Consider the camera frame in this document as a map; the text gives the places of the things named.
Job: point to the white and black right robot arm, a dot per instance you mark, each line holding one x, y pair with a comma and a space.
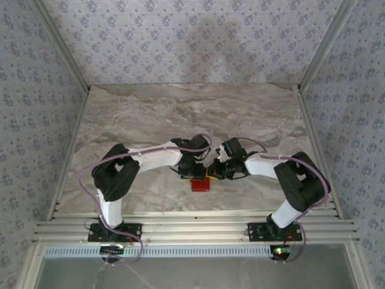
261, 165

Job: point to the aluminium side rail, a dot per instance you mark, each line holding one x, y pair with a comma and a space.
71, 150
311, 126

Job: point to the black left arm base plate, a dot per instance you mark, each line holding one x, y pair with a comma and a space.
135, 231

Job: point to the aluminium rail frame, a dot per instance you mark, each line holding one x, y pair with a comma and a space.
195, 231

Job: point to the grey metal sheet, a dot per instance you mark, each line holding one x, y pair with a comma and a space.
195, 274

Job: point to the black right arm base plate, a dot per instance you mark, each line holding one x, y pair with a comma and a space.
257, 231

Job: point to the red card holder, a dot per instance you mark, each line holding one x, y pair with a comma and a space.
201, 186

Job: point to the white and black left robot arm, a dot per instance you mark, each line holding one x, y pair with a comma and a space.
150, 156

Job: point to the aluminium corner post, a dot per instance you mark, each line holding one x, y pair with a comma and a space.
61, 45
326, 45

